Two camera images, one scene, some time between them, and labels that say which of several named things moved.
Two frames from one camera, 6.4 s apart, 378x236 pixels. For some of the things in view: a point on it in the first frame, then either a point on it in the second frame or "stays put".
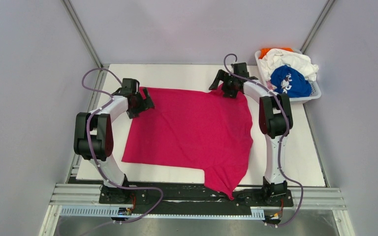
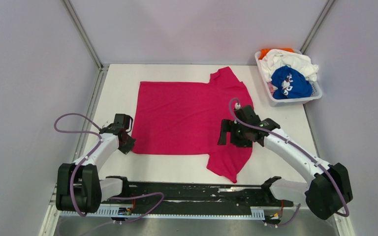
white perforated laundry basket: (315, 93) stays put
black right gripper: (224, 76) → (244, 143)
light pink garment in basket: (269, 86) stays put
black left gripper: (146, 103) → (126, 149)
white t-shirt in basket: (274, 58) stays put
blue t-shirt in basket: (288, 80) stays put
